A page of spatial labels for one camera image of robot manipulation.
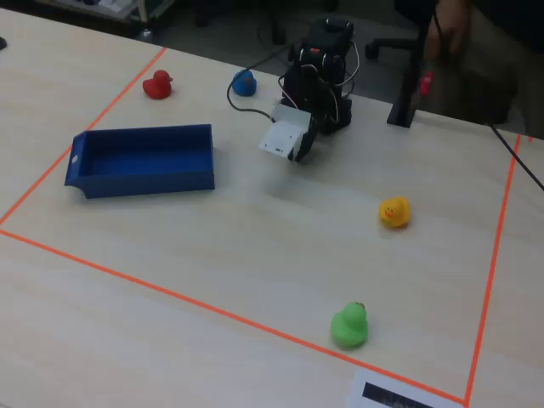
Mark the orange tape strip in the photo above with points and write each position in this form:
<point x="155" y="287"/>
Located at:
<point x="119" y="97"/>
<point x="212" y="310"/>
<point x="493" y="263"/>

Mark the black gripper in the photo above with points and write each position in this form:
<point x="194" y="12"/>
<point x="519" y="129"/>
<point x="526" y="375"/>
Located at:
<point x="308" y="142"/>

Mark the black camera stand post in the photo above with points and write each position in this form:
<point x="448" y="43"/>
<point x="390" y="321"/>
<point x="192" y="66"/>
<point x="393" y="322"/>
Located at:
<point x="404" y="102"/>

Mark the red rubber duck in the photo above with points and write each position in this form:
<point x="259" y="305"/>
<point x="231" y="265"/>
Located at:
<point x="157" y="87"/>

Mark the white paper with black bar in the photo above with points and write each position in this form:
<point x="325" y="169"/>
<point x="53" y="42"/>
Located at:
<point x="357" y="391"/>

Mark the blue rubber duck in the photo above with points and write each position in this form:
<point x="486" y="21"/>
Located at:
<point x="244" y="85"/>

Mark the yellow rubber duck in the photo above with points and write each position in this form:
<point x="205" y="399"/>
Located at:
<point x="395" y="214"/>

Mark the green rubber duck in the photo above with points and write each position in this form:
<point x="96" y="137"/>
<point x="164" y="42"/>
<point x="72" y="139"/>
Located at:
<point x="348" y="331"/>

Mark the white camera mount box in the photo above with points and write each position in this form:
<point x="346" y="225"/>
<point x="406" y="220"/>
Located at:
<point x="280" y="136"/>

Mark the dark object at table edge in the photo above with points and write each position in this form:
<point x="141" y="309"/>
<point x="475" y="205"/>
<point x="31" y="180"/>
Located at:
<point x="2" y="43"/>

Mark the background shelf cart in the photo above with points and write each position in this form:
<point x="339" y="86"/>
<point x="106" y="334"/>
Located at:
<point x="119" y="8"/>

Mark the blue plastic box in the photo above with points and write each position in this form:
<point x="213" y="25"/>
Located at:
<point x="127" y="183"/>

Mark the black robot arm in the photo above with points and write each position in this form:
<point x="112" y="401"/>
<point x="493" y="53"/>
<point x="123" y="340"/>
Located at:
<point x="327" y="51"/>

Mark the person hand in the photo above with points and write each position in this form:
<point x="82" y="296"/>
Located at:
<point x="450" y="32"/>

